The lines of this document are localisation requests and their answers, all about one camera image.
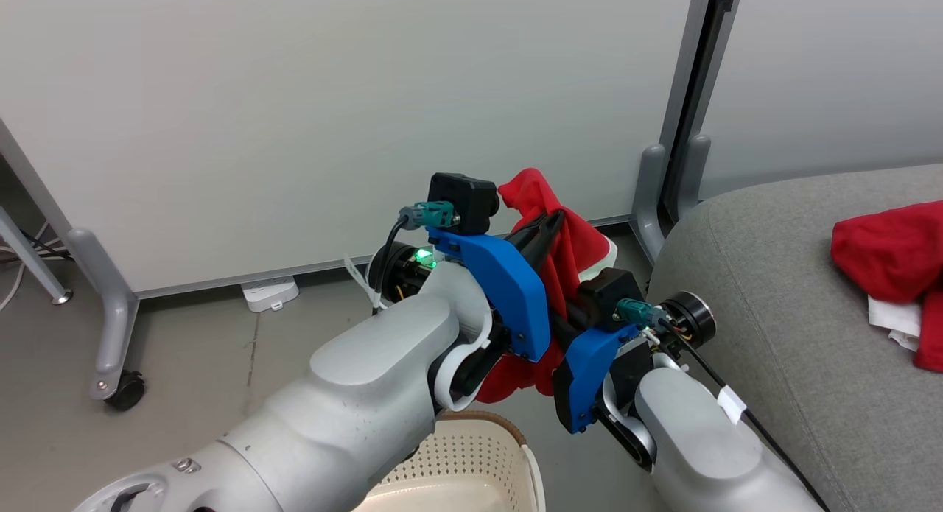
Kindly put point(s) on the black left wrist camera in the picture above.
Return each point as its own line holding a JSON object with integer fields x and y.
{"x": 460, "y": 195}

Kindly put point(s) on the white cloth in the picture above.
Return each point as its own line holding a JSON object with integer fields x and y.
{"x": 891, "y": 317}

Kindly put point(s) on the red cloth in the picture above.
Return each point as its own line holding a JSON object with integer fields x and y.
{"x": 571, "y": 247}

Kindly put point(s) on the grey partition foot with caster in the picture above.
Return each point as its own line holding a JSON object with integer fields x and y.
{"x": 110, "y": 328}

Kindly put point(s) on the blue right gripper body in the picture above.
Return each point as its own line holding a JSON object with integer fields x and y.
{"x": 589, "y": 372}

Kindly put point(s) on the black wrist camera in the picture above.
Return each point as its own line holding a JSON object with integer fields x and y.
{"x": 460, "y": 195}
{"x": 608, "y": 287}

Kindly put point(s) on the grey metal table leg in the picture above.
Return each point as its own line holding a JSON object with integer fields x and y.
{"x": 29, "y": 261}

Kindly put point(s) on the beige perforated laundry basket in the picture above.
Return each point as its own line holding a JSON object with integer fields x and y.
{"x": 457, "y": 460}

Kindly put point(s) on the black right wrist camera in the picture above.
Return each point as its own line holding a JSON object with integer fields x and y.
{"x": 608, "y": 287}

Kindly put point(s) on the grey fabric sofa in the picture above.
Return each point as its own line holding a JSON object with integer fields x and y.
{"x": 796, "y": 335}

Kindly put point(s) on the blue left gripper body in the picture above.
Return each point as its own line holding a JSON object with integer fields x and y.
{"x": 508, "y": 291}

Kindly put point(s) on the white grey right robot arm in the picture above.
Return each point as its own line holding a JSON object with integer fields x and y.
{"x": 700, "y": 453}

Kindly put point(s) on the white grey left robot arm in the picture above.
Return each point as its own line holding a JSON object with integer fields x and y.
{"x": 353, "y": 394}

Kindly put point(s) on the grey partition post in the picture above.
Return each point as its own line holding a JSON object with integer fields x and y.
{"x": 648, "y": 195}
{"x": 696, "y": 166}

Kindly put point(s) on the white power strip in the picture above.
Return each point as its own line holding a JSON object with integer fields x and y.
{"x": 269, "y": 295}

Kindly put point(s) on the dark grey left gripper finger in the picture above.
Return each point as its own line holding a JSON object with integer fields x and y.
{"x": 544, "y": 253}
{"x": 534, "y": 229}

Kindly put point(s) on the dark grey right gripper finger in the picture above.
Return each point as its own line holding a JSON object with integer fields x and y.
{"x": 571, "y": 329}

